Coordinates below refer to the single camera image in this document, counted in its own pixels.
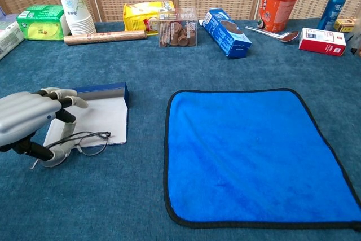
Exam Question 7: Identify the long blue cookie box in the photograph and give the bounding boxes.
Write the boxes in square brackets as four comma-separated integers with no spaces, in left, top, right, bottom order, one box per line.
[202,8,253,59]

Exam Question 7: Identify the red and white box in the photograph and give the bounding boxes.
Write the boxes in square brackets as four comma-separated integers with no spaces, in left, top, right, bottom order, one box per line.
[298,27,347,57]

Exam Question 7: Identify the yellow cracker box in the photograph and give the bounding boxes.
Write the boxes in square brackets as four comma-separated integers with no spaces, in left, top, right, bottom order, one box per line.
[122,0,175,36]

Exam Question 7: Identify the small yellow brown box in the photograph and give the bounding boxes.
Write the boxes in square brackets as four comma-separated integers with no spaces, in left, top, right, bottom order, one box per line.
[333,17,358,33]

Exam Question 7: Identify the teal table cloth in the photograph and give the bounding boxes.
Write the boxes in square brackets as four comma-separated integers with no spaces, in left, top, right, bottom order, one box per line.
[0,17,361,241]

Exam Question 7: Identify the blue glasses case white lining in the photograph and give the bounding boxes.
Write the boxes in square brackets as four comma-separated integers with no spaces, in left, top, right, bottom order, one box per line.
[42,82,130,148]

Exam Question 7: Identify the pastel tissue multipack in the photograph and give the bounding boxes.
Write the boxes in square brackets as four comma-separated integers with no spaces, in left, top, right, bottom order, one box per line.
[0,15,25,60]

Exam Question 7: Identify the blue cleaning cloth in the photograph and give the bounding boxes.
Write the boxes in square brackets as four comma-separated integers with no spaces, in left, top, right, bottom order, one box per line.
[163,87,361,230]

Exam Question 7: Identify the clear box of cookies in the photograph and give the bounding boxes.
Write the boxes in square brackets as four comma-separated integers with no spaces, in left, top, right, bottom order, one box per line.
[157,8,199,48]

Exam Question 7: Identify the blue spray bottle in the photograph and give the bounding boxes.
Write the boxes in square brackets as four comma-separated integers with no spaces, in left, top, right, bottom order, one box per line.
[316,0,353,31]

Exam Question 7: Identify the orange tub red lid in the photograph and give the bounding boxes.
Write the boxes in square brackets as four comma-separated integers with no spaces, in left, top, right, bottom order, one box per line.
[257,0,304,33]

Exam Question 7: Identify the wooden rolling pin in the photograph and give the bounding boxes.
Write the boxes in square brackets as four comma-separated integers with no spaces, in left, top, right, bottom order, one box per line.
[64,30,148,46]

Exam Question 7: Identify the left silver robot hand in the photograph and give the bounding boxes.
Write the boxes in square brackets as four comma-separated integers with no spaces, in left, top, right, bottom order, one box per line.
[0,87,89,168]

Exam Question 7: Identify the black wire eyeglasses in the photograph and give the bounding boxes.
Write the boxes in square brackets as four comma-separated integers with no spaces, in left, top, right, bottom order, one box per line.
[30,130,112,170]

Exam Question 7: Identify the metal spoon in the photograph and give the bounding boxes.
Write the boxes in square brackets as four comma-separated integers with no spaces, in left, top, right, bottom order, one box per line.
[245,25,300,43]

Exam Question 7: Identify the white paper cup stack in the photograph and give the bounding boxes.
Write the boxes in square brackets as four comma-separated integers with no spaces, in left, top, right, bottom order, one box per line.
[58,0,97,36]

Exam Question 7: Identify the green tissue pack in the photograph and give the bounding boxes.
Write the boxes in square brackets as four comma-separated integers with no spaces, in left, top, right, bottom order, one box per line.
[16,5,71,41]

